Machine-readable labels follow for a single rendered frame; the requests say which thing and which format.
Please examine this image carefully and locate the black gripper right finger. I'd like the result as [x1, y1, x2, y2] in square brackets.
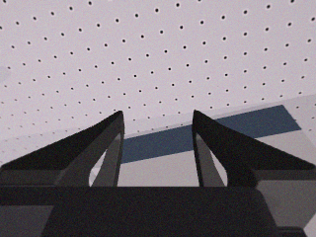
[192, 111, 316, 230]

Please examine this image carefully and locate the grey perforated base plate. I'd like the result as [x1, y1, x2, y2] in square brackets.
[0, 0, 316, 166]

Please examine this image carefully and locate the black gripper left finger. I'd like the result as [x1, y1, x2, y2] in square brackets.
[0, 111, 124, 187]

